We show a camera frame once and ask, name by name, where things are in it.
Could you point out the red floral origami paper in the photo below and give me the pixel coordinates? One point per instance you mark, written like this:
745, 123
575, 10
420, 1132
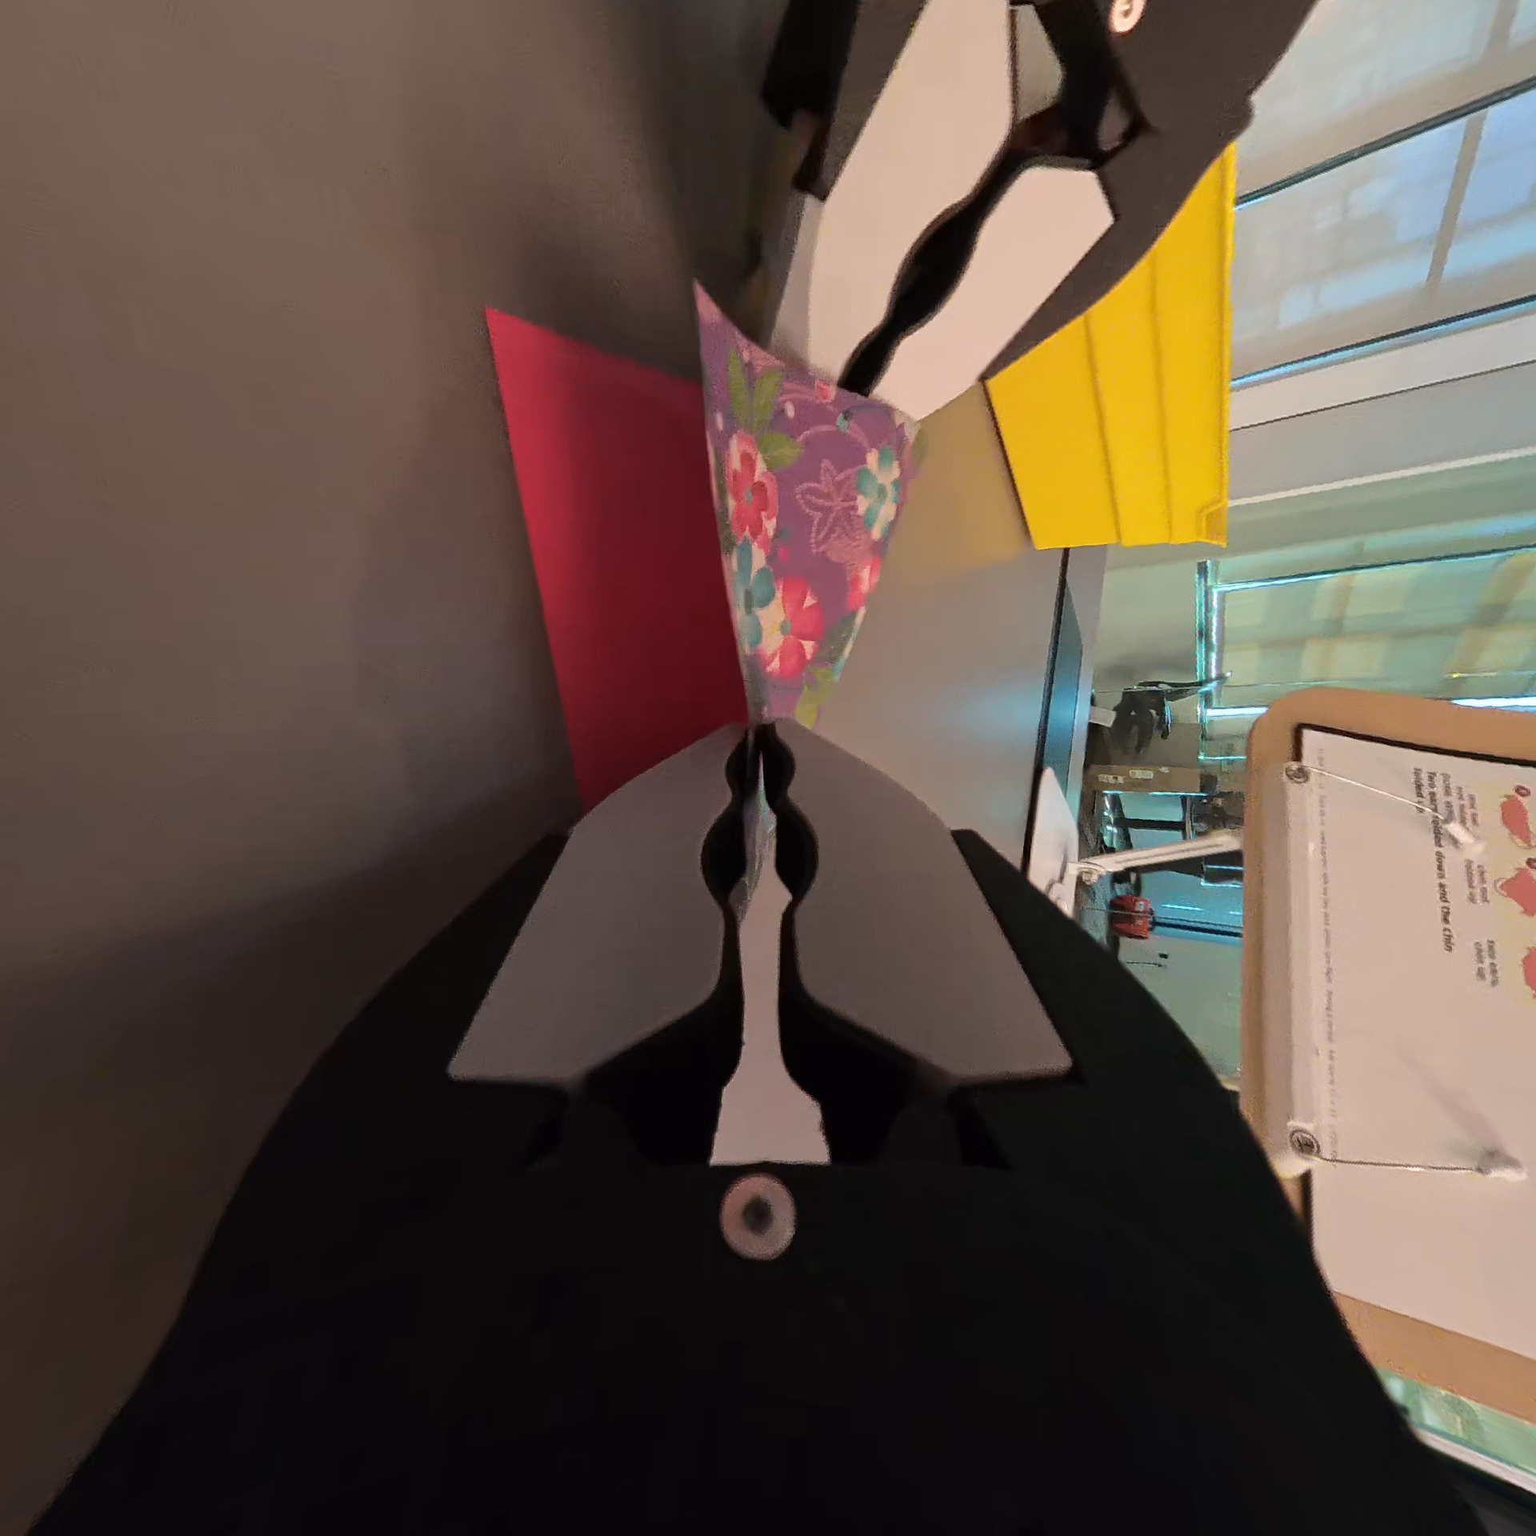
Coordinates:
624, 540

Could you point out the brown board document stand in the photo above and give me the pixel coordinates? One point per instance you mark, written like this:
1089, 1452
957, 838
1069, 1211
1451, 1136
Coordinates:
1272, 1260

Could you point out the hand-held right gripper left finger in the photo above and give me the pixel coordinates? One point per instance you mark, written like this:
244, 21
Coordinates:
601, 948

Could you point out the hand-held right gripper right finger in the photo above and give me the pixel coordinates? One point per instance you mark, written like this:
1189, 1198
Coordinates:
913, 948

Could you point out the yellow plastic bin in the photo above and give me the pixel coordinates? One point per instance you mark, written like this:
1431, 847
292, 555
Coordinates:
1129, 419

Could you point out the white printed instruction sheet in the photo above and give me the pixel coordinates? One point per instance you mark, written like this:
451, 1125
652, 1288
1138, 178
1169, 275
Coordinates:
1405, 1056

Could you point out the window frame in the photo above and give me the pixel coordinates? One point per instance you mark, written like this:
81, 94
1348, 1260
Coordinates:
1356, 361

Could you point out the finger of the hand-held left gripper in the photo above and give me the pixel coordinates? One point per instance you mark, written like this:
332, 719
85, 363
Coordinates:
913, 145
1032, 264

